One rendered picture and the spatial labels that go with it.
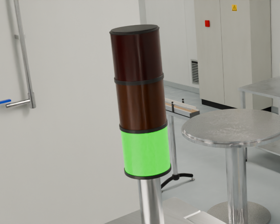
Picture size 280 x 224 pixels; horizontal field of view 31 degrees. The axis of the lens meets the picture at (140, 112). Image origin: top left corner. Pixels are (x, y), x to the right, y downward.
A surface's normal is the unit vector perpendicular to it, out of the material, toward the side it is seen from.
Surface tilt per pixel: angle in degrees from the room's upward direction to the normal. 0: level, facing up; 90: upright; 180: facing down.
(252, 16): 90
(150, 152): 90
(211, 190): 0
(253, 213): 0
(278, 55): 90
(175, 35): 90
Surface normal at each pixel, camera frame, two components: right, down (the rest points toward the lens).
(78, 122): 0.55, 0.19
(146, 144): 0.04, 0.29
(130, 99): -0.42, 0.30
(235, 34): -0.83, 0.23
